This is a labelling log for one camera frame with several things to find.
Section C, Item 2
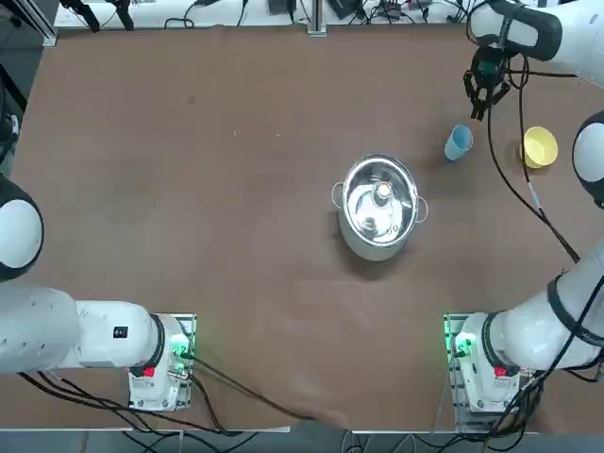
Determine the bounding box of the blue plastic cup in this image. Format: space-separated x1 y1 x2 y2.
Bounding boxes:
443 124 474 164

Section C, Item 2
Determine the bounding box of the glass pot lid with knob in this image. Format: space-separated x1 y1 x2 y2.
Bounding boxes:
343 158 419 246

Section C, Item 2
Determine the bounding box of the aluminum camera post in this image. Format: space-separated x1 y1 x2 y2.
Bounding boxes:
306 0 328 37

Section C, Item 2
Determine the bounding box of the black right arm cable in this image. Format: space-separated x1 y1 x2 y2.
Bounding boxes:
485 56 582 264

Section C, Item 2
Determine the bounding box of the dark left base cable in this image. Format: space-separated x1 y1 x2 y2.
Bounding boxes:
186 353 341 424

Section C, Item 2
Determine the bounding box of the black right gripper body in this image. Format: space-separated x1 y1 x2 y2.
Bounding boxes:
473 42 511 91

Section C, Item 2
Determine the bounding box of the yellow plastic bowl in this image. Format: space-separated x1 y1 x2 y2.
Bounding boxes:
518 126 560 170

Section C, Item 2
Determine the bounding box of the steel electric pot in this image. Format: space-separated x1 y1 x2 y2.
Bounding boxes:
330 153 429 263

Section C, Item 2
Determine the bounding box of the black stand leg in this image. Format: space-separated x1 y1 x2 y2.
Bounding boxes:
112 0 134 30
59 0 101 33

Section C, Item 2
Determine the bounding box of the aluminum frame rail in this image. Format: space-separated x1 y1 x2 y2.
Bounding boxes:
27 0 59 47

